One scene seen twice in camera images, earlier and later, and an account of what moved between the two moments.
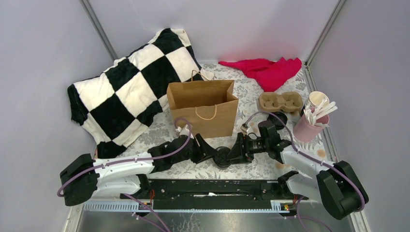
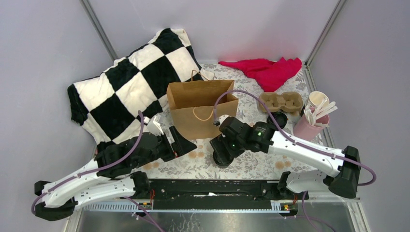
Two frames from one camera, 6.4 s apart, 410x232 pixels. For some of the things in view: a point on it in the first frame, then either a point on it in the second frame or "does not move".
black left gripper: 207,150 -> 181,146
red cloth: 267,75 does not move
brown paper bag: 210,106 does not move
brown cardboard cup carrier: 271,102 does not move
